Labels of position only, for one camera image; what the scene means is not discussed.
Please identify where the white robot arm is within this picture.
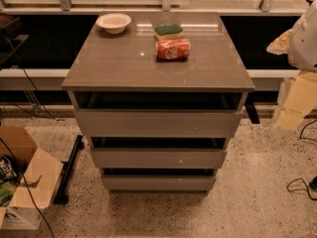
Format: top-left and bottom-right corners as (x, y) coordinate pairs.
(266, 1), (317, 135)

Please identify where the chip bag in box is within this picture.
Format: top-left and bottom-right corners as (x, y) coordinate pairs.
(0, 155), (18, 183)

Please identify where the green yellow sponge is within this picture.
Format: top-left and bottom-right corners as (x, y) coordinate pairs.
(154, 24), (183, 41)

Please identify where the green package in box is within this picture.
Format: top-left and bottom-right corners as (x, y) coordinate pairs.
(0, 180), (18, 207)

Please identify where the black cable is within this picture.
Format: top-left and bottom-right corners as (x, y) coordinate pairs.
(0, 37), (60, 238)
(285, 118), (317, 201)

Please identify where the grey drawer cabinet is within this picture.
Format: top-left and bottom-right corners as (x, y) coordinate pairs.
(61, 11), (256, 196)

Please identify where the open cardboard box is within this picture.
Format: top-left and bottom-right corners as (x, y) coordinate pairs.
(0, 126), (63, 230)

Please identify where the grey drawer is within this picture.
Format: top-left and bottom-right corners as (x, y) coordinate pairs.
(74, 109), (241, 138)
(90, 148), (227, 169)
(101, 176), (216, 191)

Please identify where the black cable right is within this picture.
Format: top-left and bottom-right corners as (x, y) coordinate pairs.
(285, 118), (317, 201)

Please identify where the white bowl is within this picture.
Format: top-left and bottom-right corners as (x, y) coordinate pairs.
(96, 13), (131, 35)

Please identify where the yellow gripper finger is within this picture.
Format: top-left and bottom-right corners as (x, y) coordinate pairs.
(270, 71), (317, 137)
(266, 29), (292, 56)

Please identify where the metal window railing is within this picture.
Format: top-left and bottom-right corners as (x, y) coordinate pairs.
(0, 0), (317, 17)

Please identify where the black bar on floor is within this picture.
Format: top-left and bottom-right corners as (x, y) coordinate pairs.
(53, 135), (84, 205)

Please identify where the red soda can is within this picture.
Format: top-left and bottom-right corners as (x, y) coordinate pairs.
(156, 39), (190, 60)

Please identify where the black cable left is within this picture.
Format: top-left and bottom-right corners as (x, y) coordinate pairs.
(0, 37), (60, 238)

